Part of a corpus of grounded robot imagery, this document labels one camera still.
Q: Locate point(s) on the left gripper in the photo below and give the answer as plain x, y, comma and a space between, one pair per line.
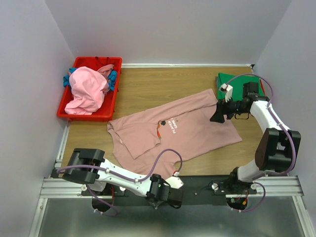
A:
158, 204

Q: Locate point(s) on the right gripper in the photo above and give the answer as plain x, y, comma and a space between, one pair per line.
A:
221, 108

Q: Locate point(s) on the dusty pink printed t-shirt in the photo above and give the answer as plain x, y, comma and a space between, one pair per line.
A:
183, 125

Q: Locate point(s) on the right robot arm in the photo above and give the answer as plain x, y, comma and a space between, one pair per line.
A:
277, 149

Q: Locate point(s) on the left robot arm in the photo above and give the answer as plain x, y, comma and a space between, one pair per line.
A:
89, 168

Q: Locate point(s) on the grey folded t-shirt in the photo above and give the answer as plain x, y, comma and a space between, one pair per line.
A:
217, 83

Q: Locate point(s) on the green folded t-shirt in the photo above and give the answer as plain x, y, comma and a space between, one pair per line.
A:
237, 85

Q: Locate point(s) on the red plastic bin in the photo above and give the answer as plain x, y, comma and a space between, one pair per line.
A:
105, 113

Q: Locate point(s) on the blue t-shirt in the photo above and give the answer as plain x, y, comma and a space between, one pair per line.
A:
112, 79

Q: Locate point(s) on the coral pink t-shirt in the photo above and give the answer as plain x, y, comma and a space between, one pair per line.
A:
106, 70

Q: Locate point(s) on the light pink t-shirt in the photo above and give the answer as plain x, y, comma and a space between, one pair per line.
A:
88, 88

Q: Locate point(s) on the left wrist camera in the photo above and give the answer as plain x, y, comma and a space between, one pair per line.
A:
175, 181

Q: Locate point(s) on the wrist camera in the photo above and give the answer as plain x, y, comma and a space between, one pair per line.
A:
175, 181
227, 90

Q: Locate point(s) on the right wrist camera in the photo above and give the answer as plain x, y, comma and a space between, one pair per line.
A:
227, 90

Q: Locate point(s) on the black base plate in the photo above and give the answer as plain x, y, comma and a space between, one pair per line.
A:
197, 190

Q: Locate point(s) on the aluminium frame rail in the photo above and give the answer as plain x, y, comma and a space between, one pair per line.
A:
63, 211

